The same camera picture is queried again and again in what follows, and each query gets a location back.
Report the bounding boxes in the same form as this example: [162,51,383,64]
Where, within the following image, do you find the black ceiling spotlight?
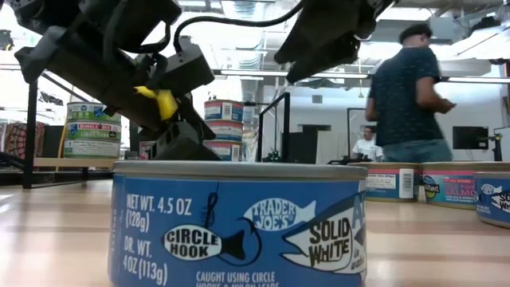
[0,29,15,52]

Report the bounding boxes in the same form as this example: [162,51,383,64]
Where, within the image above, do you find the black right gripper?
[274,0,395,84]

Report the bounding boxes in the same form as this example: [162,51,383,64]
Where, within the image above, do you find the black partition panel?
[289,124,320,164]

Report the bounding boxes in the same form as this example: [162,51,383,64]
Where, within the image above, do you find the black wall monitor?
[453,126,490,151]

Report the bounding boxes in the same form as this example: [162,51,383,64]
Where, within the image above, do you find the person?
[365,22,457,163]
[351,125,384,163]

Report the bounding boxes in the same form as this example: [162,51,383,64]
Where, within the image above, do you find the large silver spiral duct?
[233,0,268,103]

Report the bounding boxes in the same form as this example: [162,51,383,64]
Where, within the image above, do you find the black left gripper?
[14,27,221,161]

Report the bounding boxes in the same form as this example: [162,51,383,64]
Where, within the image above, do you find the black left camera cable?
[173,1,308,55]

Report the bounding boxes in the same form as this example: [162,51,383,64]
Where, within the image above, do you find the light wooden shelf board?
[33,157,116,168]

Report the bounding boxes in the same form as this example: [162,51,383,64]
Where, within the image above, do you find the dark cabinet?
[41,125,65,159]

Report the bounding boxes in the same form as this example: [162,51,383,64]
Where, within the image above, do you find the yellow tape tag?
[133,85,179,121]

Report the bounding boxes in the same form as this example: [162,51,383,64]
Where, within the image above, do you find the black tripod stand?
[488,133,504,163]

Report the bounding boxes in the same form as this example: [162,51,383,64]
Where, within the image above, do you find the blue albacore tuna can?
[107,159,368,287]
[473,171,510,230]

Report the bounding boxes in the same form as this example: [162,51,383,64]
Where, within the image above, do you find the green white light tuna can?
[65,101,122,124]
[62,139,122,159]
[65,120,123,143]

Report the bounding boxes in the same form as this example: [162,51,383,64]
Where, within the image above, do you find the black metal shelf frame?
[0,73,291,189]

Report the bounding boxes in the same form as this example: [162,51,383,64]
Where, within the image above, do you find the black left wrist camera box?
[157,37,216,97]

